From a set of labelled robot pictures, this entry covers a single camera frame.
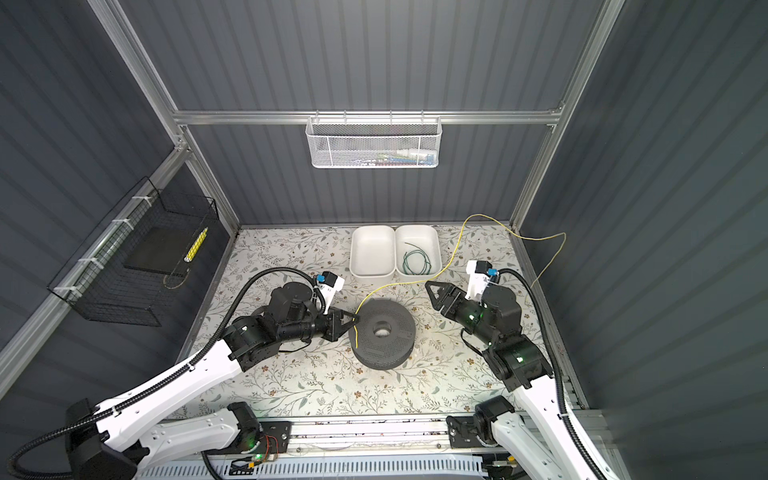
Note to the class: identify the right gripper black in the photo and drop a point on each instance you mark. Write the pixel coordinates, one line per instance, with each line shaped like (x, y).
(451, 291)

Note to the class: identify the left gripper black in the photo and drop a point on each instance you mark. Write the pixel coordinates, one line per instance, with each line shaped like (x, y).
(334, 317)

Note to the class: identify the grey perforated cable spool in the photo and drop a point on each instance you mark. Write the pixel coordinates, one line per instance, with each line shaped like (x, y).
(384, 337)

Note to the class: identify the white tray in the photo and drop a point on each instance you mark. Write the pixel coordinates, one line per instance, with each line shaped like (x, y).
(418, 252)
(372, 254)

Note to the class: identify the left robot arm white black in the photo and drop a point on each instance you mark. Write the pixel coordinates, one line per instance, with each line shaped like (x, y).
(238, 344)

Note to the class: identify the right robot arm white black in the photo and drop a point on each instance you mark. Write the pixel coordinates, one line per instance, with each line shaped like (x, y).
(528, 372)

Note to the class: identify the items in white basket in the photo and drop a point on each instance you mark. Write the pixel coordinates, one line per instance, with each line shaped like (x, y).
(402, 157)

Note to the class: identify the black flat pad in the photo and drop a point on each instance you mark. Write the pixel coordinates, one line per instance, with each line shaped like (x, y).
(161, 251)

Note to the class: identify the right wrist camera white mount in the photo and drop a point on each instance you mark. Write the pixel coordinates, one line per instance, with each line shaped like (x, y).
(481, 274)

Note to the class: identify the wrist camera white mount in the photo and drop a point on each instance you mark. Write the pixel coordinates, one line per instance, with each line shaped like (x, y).
(329, 285)
(481, 274)

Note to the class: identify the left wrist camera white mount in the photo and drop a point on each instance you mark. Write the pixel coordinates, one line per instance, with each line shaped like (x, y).
(329, 285)

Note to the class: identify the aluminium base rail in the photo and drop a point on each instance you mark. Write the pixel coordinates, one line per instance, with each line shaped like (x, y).
(360, 435)

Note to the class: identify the white wire mesh basket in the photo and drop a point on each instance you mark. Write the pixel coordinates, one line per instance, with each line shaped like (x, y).
(334, 145)

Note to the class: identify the black wire basket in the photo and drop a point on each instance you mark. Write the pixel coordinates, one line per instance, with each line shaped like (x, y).
(134, 271)

